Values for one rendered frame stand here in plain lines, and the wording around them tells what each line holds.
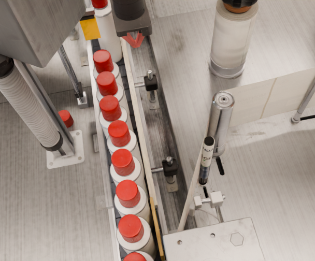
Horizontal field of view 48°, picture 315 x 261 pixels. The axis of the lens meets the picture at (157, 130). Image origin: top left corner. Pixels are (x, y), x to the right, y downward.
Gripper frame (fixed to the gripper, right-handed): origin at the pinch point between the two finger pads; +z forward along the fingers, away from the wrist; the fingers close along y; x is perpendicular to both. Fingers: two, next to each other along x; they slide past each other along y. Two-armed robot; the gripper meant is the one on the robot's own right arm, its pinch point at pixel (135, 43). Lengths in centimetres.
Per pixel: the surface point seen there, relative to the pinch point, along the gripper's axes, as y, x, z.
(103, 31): 7.2, 6.5, 2.0
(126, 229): -39.7, 6.4, -6.8
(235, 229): -43.7, -7.1, -12.5
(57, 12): -23.3, 7.6, -30.8
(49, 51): -25.7, 9.3, -28.3
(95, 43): 15.4, 10.2, 13.2
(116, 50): 7.5, 4.8, 8.9
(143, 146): -19.0, 2.6, 10.1
